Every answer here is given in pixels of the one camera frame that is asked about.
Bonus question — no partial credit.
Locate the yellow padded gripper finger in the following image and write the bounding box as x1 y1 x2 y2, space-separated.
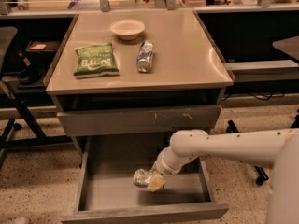
147 172 165 192

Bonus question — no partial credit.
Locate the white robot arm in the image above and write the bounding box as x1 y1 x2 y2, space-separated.
148 128 299 224

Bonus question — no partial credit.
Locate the open grey lower drawer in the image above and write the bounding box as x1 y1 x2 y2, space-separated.
62 133 229 224

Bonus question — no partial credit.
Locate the grey upper drawer front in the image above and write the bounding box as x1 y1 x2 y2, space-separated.
57 105 221 136

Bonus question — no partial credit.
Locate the grey drawer cabinet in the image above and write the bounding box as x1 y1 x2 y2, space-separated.
47 9 233 148

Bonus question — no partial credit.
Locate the blue silver can on counter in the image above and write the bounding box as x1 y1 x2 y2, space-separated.
136 40 153 73

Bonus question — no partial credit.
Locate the black rolling stand base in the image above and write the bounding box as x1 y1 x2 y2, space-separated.
226 110 299 186

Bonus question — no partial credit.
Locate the green chip bag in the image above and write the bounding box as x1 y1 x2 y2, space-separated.
74 43 119 78

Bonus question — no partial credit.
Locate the white paper bowl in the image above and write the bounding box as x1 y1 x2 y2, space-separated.
110 19 145 41

